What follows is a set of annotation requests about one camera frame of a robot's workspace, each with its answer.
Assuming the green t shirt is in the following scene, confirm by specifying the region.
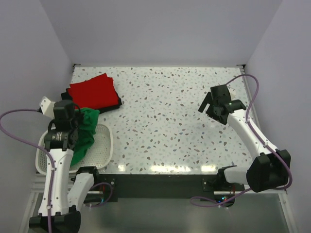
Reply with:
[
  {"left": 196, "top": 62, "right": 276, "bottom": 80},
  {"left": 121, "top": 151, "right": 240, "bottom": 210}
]
[{"left": 70, "top": 108, "right": 100, "bottom": 166}]

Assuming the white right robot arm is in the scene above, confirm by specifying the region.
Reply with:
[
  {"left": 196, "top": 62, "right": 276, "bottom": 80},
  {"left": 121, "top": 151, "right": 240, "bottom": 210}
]
[{"left": 199, "top": 85, "right": 291, "bottom": 193}]

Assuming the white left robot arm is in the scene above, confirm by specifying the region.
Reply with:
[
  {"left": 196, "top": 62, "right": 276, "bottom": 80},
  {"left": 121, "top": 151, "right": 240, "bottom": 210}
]
[{"left": 29, "top": 97, "right": 101, "bottom": 233}]

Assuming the folded black t shirt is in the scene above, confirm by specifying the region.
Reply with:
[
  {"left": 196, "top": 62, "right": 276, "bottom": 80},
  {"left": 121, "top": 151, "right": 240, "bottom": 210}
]
[{"left": 60, "top": 76, "right": 123, "bottom": 115}]

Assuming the folded red t shirt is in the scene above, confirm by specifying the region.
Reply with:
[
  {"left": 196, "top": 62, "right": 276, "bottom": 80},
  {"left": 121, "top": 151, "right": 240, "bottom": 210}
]
[{"left": 67, "top": 74, "right": 120, "bottom": 110}]

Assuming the white plastic basket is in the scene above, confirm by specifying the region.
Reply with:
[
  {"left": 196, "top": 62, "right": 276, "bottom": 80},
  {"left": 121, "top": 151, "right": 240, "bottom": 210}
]
[{"left": 35, "top": 124, "right": 113, "bottom": 175}]

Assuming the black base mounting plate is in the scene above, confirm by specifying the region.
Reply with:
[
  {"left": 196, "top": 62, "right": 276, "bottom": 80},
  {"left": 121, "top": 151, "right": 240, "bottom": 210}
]
[{"left": 84, "top": 174, "right": 244, "bottom": 204}]

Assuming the aluminium front rail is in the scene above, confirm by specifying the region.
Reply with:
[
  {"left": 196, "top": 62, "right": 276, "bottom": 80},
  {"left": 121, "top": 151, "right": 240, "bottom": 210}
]
[{"left": 30, "top": 173, "right": 289, "bottom": 195}]

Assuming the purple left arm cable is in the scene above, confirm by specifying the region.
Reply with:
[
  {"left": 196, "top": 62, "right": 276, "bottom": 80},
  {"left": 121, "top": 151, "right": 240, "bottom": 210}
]
[{"left": 0, "top": 109, "right": 54, "bottom": 233}]

